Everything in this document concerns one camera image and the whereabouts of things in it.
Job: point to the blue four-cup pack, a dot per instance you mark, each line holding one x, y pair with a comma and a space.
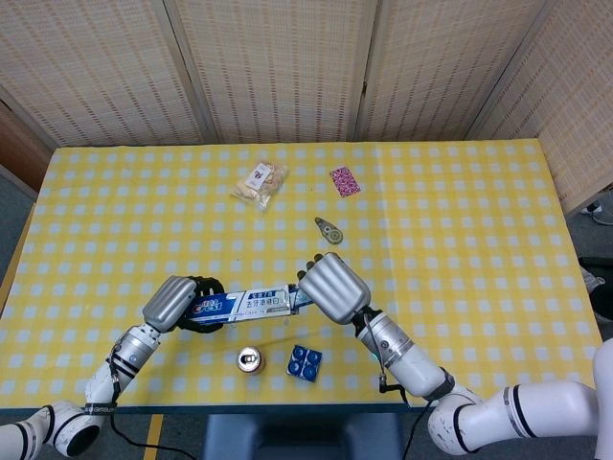
304, 363

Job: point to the woven folding screen panel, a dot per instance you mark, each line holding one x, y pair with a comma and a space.
96, 67
440, 67
273, 67
574, 96

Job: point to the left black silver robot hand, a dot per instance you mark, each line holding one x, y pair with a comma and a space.
167, 304

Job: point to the red drink can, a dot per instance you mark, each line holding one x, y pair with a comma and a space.
250, 360

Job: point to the brown wooden board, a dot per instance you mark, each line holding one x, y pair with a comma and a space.
19, 148

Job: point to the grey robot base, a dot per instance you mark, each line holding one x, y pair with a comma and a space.
301, 438

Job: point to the grey correction tape dispenser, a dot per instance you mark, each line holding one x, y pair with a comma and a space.
331, 234

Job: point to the white sneaker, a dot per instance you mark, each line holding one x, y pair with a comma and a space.
591, 280

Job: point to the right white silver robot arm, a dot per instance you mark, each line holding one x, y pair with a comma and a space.
412, 364

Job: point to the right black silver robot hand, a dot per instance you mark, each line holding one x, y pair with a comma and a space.
335, 287

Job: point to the white black shoe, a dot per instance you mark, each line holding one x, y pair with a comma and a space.
598, 213

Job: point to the black trouser leg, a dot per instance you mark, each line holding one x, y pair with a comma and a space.
606, 302

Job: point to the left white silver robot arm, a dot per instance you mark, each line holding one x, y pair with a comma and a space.
129, 352

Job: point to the blue white toothpaste box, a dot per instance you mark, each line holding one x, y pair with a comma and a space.
249, 303

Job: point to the pink patterned card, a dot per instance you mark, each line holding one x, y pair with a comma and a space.
345, 182

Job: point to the clear snack bag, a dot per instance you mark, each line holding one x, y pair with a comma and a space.
261, 184

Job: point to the yellow floor tape strip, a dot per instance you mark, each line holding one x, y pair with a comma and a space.
153, 438

